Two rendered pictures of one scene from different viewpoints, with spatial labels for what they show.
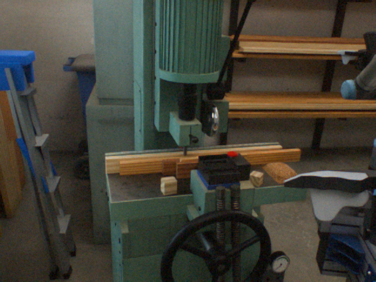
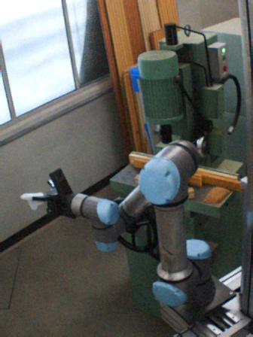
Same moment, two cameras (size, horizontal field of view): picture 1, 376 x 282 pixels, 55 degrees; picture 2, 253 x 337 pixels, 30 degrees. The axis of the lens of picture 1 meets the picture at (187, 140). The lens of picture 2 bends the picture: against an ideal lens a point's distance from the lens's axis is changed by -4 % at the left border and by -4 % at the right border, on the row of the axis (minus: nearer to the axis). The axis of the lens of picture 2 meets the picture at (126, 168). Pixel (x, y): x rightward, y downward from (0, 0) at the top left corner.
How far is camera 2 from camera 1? 1.73 m
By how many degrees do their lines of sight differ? 51
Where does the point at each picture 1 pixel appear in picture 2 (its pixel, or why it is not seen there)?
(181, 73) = (147, 116)
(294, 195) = (210, 212)
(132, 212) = (120, 188)
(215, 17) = (161, 88)
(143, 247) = not seen: hidden behind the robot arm
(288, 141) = not seen: outside the picture
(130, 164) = (138, 162)
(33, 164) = (151, 143)
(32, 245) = not seen: hidden behind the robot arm
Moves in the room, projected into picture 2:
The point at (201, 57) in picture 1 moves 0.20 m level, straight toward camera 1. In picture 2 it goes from (153, 110) to (117, 125)
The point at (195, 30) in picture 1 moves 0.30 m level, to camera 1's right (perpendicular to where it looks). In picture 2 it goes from (149, 95) to (198, 111)
